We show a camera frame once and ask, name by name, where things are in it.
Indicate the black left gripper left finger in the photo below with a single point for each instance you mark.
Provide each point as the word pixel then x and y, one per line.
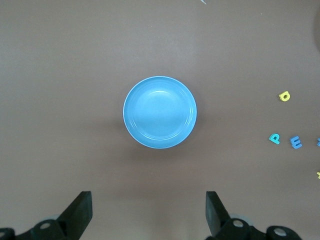
pixel 75 217

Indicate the teal foam letter p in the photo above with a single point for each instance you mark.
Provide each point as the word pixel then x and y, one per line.
pixel 274 138

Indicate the blue plate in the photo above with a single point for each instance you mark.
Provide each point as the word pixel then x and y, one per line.
pixel 160 112

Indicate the blue foam letter x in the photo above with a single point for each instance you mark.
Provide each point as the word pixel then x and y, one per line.
pixel 318 142

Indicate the blue foam letter m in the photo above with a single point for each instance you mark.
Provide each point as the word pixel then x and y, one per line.
pixel 296 142

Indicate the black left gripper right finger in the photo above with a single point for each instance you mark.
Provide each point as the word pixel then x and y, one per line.
pixel 217 217

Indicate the yellow foam letter d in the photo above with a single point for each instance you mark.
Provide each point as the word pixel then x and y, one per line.
pixel 282 98

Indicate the brown table cover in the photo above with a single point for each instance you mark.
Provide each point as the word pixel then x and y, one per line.
pixel 50 75

